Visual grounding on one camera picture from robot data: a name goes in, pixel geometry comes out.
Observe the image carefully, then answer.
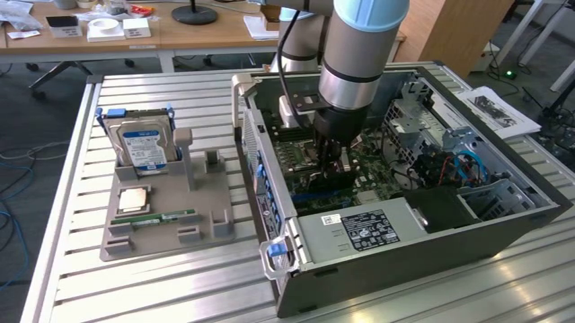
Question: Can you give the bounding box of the blue wire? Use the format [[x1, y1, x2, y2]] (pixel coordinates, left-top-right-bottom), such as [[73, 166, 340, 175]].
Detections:
[[452, 151, 489, 186]]

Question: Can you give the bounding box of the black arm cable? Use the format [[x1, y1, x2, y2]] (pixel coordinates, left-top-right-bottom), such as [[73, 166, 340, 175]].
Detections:
[[274, 9, 310, 131]]

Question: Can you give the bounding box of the black lamp base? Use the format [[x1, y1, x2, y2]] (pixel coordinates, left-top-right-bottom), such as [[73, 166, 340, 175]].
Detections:
[[170, 0, 218, 26]]

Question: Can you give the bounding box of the black chair base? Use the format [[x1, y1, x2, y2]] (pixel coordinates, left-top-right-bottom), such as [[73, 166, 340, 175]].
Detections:
[[26, 60, 135, 99]]

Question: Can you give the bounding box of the wooden desk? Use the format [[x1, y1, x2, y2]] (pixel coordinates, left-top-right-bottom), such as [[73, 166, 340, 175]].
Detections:
[[0, 0, 408, 65]]

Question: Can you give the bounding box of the blue expansion slot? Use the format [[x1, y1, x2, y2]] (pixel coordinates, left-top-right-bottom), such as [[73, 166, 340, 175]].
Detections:
[[290, 190, 342, 203]]

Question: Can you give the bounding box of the grey power supply unit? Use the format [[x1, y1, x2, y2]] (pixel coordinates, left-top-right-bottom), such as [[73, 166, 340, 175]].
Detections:
[[296, 196, 434, 265]]

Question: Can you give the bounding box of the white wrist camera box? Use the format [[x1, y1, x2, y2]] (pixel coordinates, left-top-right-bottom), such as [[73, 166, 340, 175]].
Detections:
[[276, 96, 313, 129]]

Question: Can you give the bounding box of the metal disk bay cage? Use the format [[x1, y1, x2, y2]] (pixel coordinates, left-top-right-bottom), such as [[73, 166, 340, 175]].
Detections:
[[384, 79, 449, 162]]

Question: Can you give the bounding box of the metal disk bay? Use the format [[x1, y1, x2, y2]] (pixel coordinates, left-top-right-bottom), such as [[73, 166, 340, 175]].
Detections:
[[456, 178, 537, 221]]

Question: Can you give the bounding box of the silver CPU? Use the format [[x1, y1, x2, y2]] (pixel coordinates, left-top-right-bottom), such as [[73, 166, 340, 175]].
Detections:
[[117, 186, 151, 214]]

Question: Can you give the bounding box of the green motherboard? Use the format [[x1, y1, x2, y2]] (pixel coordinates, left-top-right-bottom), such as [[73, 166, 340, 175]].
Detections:
[[268, 112, 405, 216]]

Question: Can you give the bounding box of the white floor cable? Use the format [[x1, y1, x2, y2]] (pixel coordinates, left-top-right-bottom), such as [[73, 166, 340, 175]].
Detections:
[[0, 141, 67, 162]]

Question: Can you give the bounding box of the black Nvidia graphics card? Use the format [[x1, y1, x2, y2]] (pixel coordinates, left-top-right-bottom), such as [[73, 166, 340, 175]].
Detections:
[[290, 171, 358, 199]]

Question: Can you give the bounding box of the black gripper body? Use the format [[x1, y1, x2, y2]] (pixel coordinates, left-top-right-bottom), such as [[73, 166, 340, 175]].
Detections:
[[312, 107, 369, 145]]

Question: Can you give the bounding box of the white desk frame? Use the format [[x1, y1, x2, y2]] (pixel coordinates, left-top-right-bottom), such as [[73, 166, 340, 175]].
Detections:
[[493, 0, 575, 68]]

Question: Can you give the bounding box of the hard disk with blue label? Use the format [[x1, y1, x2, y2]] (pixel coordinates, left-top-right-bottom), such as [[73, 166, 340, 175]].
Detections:
[[95, 106, 181, 176]]

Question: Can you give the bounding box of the wooden cabinet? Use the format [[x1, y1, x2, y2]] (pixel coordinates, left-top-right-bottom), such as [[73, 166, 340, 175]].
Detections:
[[389, 0, 516, 77]]

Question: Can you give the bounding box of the flat white box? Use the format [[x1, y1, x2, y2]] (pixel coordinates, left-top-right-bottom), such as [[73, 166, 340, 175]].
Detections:
[[85, 25, 126, 43]]

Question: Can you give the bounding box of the black fan shroud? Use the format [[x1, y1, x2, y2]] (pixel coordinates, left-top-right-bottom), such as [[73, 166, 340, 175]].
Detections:
[[400, 186, 477, 235]]

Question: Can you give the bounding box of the white power box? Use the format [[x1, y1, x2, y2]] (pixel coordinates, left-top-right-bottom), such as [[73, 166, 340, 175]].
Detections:
[[474, 42, 500, 73]]

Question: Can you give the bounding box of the black tripod stand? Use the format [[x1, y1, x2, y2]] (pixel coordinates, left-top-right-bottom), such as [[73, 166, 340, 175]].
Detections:
[[522, 75, 575, 149]]

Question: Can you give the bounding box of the plain white box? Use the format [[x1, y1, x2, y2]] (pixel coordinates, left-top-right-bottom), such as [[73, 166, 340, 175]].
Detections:
[[122, 17, 150, 40]]

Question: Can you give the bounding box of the white tape roll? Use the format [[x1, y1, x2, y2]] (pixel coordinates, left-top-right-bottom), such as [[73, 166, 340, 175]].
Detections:
[[87, 18, 119, 34]]

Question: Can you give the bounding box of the white paper stack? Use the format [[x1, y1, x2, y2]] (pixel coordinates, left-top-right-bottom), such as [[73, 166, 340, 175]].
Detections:
[[242, 15, 281, 42]]

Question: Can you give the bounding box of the grey parts rack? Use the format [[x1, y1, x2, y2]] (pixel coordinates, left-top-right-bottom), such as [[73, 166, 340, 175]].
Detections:
[[98, 127, 237, 262]]

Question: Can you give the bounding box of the brown cardboard box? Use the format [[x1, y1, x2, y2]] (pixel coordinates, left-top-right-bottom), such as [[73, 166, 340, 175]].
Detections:
[[260, 5, 281, 24]]

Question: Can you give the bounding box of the printed paper stack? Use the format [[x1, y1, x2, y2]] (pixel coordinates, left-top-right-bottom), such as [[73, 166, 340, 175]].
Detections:
[[453, 85, 542, 140]]

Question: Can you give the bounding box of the open black PC case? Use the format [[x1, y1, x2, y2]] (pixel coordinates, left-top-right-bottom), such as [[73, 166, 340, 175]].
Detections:
[[229, 65, 575, 319]]

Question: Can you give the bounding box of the blue floor cable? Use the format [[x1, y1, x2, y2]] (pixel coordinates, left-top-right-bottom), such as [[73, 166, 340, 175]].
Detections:
[[0, 161, 37, 289]]

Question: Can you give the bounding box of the black cable bundle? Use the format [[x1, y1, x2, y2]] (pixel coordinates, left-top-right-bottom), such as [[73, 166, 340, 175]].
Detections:
[[389, 153, 445, 189]]

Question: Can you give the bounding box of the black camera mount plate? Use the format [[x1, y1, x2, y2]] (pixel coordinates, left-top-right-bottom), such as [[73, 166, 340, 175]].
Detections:
[[278, 92, 332, 114]]

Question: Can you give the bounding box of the white box with black top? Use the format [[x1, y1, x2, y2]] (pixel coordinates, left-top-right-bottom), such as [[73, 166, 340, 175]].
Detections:
[[45, 15, 83, 39]]

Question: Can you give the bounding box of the clear plastic bag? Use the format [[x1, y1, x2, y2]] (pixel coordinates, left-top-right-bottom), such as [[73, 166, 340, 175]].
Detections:
[[0, 0, 45, 30]]

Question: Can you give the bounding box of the CPU socket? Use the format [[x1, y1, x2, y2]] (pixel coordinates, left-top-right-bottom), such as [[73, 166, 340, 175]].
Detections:
[[298, 138, 317, 163]]

